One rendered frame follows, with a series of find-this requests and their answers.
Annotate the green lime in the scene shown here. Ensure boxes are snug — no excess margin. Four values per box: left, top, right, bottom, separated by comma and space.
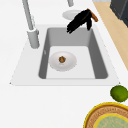
110, 85, 128, 103

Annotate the orange brown stick thing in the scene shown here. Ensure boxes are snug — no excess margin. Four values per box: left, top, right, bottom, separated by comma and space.
87, 8, 100, 23

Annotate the grey tap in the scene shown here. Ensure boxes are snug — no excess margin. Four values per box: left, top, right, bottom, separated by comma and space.
21, 0, 41, 50

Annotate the yellow rimmed woven plate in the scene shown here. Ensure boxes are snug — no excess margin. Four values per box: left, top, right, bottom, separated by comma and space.
82, 102, 128, 128

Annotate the small brown round thing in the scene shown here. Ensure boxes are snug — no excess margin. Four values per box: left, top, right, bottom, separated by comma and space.
58, 56, 67, 64

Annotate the grey upright post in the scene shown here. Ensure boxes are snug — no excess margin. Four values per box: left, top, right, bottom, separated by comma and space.
67, 0, 75, 8

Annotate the white round plate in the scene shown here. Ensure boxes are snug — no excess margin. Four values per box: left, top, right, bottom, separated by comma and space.
61, 9, 83, 22

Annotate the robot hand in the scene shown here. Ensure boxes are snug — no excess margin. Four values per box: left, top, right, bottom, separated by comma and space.
66, 9, 94, 35

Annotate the grey sink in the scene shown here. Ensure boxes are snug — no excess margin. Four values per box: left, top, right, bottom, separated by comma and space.
9, 23, 121, 87

